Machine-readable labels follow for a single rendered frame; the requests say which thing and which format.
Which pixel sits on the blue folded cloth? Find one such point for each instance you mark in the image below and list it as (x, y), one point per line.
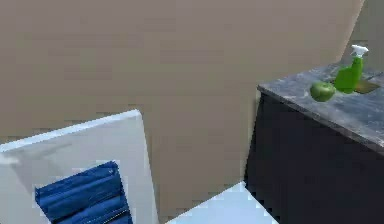
(83, 196)

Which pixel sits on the dark cabinet with marble worktop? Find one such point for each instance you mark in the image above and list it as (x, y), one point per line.
(310, 156)

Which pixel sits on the green spray bottle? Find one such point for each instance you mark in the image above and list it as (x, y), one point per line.
(348, 77)

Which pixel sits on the white chest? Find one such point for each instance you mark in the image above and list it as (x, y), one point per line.
(83, 146)

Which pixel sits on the green apple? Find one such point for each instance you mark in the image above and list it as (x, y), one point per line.
(322, 91)

